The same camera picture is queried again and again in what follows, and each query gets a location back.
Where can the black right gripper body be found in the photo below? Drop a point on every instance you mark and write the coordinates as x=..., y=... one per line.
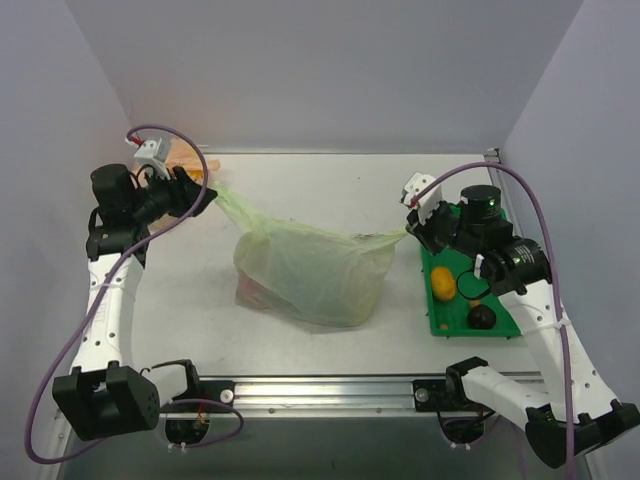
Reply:
x=426, y=230

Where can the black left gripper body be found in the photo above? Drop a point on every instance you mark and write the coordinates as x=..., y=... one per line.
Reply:
x=179, y=190

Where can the yellow orange lemon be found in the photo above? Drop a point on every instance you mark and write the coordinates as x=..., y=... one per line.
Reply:
x=443, y=284

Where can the pale green plastic bag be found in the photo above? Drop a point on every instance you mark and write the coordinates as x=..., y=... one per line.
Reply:
x=303, y=272

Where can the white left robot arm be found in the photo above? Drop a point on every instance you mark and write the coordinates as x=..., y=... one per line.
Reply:
x=104, y=395

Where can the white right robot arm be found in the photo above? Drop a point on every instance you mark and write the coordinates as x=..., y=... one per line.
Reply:
x=578, y=412

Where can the orange filled plastic bag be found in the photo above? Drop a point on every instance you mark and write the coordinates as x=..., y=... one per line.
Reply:
x=182, y=155

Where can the green plastic tray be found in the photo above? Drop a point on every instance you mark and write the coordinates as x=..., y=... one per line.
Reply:
x=449, y=318

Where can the dark purple passion fruit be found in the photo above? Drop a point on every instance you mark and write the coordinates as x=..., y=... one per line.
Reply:
x=481, y=317

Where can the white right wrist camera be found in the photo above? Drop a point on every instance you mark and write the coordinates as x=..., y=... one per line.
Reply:
x=421, y=197

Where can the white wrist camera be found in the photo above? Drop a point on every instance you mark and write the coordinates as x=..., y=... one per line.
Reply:
x=421, y=197
x=151, y=154

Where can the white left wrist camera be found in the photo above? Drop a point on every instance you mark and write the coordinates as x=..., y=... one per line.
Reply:
x=151, y=154

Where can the aluminium right side rail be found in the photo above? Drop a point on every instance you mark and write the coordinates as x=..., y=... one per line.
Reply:
x=493, y=160

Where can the aluminium rail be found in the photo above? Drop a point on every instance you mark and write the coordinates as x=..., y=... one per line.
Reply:
x=331, y=396
x=493, y=160

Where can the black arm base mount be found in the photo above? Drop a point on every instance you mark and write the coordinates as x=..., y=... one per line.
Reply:
x=430, y=395

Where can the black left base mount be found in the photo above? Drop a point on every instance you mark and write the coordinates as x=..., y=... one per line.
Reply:
x=218, y=390

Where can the aluminium front rail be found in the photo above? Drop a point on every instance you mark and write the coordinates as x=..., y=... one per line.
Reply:
x=331, y=396

